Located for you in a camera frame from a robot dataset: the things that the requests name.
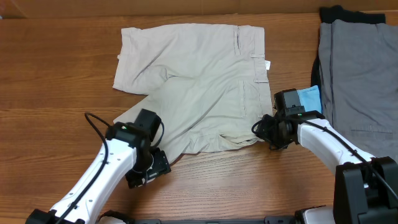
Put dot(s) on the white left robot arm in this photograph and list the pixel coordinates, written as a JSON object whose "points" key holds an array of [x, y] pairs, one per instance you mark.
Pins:
{"points": [[129, 151]]}

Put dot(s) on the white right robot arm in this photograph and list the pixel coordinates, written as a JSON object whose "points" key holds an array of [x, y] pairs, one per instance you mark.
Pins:
{"points": [[365, 188]]}

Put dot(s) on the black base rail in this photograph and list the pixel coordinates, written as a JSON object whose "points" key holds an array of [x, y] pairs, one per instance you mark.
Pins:
{"points": [[211, 220]]}

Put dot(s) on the grey shorts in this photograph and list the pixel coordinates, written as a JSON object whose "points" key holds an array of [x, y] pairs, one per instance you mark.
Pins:
{"points": [[358, 69]]}

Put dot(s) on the blue cloth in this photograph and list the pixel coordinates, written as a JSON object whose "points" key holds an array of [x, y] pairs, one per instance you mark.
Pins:
{"points": [[310, 99]]}

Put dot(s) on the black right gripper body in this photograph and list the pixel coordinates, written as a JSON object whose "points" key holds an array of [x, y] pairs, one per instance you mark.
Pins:
{"points": [[270, 131]]}

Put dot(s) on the black garment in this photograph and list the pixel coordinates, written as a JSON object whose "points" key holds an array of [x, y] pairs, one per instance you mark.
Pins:
{"points": [[329, 15]]}

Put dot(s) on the beige shorts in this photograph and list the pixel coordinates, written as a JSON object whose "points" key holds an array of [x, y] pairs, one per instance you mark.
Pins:
{"points": [[207, 82]]}

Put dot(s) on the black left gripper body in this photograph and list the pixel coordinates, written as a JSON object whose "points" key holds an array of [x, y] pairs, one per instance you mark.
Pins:
{"points": [[159, 163]]}

